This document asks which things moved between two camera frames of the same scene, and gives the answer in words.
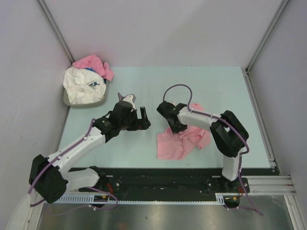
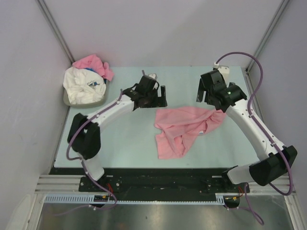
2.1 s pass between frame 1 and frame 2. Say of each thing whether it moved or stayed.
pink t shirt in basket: stayed
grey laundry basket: stayed
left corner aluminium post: stayed
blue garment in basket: stayed
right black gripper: moved
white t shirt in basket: stayed
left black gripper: moved
